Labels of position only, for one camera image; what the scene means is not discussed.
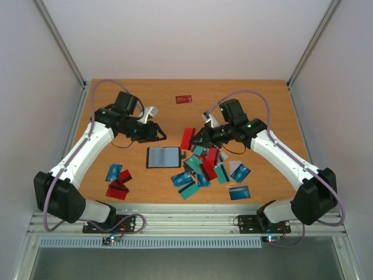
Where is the red stripe card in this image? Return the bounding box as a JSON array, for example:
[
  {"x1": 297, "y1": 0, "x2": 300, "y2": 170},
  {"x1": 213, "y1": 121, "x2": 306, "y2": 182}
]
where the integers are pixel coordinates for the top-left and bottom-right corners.
[
  {"x1": 180, "y1": 128, "x2": 196, "y2": 151},
  {"x1": 199, "y1": 162, "x2": 217, "y2": 181}
]

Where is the black leather card holder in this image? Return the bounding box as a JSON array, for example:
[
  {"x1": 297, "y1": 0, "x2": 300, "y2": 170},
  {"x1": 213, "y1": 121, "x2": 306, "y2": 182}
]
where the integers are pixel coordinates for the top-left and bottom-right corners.
[{"x1": 146, "y1": 147, "x2": 187, "y2": 169}]

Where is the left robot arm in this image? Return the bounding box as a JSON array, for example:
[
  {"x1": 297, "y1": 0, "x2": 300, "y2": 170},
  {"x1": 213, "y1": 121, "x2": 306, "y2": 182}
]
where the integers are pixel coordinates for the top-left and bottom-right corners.
[{"x1": 33, "y1": 92, "x2": 166, "y2": 232}]

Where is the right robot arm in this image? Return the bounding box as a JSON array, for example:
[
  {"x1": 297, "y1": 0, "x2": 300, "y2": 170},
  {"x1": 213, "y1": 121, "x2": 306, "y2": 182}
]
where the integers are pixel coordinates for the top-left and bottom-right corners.
[{"x1": 190, "y1": 99, "x2": 337, "y2": 231}]

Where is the teal VIP card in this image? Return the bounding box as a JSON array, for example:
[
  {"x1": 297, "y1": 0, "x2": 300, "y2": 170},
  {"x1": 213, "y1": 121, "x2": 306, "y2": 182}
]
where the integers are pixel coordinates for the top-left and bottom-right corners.
[{"x1": 185, "y1": 155, "x2": 203, "y2": 174}]

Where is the teal stripe card upper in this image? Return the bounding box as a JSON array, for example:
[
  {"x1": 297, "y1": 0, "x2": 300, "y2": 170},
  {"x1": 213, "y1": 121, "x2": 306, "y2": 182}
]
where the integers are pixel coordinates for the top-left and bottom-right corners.
[{"x1": 214, "y1": 163, "x2": 230, "y2": 184}]

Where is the small red card left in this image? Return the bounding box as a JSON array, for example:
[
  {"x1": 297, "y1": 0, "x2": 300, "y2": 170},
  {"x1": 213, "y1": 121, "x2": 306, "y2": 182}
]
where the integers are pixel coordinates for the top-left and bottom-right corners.
[{"x1": 117, "y1": 170, "x2": 132, "y2": 184}]

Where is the lone red card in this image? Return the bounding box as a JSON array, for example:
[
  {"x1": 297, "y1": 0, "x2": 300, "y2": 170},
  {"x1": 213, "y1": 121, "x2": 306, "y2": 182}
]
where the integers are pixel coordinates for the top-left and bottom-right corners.
[{"x1": 175, "y1": 95, "x2": 192, "y2": 104}]

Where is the blue VIP card left pile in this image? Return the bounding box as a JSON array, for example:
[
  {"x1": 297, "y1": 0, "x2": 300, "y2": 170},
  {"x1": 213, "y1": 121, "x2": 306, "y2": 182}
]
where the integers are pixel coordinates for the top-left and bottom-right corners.
[{"x1": 171, "y1": 171, "x2": 195, "y2": 188}]

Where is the blue card left group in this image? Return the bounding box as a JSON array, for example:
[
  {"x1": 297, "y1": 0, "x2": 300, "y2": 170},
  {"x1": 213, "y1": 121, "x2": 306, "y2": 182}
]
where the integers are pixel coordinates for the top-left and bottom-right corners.
[{"x1": 105, "y1": 163, "x2": 122, "y2": 182}]

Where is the blue card right pile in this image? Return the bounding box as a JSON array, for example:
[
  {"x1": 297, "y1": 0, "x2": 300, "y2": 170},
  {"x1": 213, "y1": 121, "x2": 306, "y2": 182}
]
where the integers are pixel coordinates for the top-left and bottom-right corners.
[{"x1": 230, "y1": 164, "x2": 251, "y2": 183}]

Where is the blue stripe card right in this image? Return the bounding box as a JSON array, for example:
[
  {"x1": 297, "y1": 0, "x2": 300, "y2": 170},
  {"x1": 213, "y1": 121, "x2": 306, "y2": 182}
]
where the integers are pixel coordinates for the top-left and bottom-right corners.
[{"x1": 228, "y1": 185, "x2": 251, "y2": 201}]

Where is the large red card left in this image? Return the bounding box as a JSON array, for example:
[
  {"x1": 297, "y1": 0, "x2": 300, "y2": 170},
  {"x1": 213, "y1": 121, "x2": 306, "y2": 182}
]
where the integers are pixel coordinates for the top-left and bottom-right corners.
[{"x1": 105, "y1": 180, "x2": 129, "y2": 200}]

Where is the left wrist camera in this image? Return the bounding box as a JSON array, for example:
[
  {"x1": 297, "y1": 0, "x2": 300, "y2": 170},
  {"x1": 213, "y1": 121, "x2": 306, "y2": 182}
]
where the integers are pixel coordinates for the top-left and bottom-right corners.
[{"x1": 138, "y1": 106, "x2": 158, "y2": 124}]

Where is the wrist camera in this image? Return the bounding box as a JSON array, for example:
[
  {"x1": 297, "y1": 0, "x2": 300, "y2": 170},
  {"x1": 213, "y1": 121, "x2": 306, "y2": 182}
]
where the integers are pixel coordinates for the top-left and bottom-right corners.
[
  {"x1": 138, "y1": 106, "x2": 158, "y2": 124},
  {"x1": 202, "y1": 111, "x2": 220, "y2": 128}
]

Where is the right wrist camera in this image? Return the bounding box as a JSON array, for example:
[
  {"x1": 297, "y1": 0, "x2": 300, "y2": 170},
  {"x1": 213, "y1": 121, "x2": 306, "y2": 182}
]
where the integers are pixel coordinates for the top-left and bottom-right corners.
[{"x1": 202, "y1": 111, "x2": 220, "y2": 128}]

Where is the aluminium rail frame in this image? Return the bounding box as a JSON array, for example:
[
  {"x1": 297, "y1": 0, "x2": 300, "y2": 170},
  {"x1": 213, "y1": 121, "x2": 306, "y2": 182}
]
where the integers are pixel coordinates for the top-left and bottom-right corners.
[{"x1": 27, "y1": 203, "x2": 347, "y2": 237}]

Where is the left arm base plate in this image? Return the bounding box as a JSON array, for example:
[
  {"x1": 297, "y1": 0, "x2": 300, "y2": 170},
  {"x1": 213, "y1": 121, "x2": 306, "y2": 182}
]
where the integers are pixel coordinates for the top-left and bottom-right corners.
[{"x1": 82, "y1": 215, "x2": 136, "y2": 234}]

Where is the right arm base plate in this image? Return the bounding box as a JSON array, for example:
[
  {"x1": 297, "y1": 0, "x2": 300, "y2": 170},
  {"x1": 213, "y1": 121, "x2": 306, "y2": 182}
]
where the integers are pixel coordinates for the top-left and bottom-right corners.
[{"x1": 237, "y1": 215, "x2": 291, "y2": 234}]

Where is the grey cable duct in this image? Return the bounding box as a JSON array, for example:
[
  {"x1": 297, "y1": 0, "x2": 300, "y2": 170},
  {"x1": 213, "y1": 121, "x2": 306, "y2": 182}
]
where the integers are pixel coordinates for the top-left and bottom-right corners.
[{"x1": 39, "y1": 236, "x2": 262, "y2": 249}]

